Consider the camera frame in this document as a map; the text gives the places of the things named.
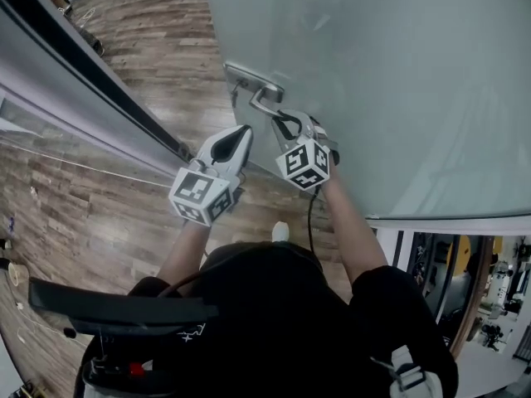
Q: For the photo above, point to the person's left forearm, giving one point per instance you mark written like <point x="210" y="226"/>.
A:
<point x="184" y="251"/>

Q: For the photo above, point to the round yellow table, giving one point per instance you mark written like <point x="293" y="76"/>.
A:
<point x="464" y="255"/>

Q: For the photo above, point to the person's right forearm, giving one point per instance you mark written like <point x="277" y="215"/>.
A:
<point x="352" y="239"/>

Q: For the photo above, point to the frosted glass door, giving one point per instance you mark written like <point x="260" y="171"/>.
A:
<point x="394" y="77"/>

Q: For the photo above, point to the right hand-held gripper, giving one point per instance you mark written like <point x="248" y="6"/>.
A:
<point x="305" y="164"/>

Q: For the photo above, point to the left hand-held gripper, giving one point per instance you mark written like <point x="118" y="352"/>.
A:
<point x="197" y="197"/>

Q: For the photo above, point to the small blue floor object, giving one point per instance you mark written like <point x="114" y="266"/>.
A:
<point x="11" y="224"/>

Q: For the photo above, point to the black curved band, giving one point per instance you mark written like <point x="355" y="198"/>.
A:
<point x="124" y="305"/>

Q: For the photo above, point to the person's right hand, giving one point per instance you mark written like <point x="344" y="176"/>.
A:
<point x="319" y="130"/>

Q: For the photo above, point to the person's black shirt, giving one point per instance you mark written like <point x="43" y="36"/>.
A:
<point x="290" y="326"/>

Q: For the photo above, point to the black railing with wooden handrail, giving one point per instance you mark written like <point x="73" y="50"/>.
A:
<point x="399" y="247"/>

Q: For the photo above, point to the person's right white shoe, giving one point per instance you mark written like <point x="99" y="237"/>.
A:
<point x="280" y="230"/>

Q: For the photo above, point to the black chest-mounted device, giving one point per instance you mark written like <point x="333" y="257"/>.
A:
<point x="124" y="377"/>

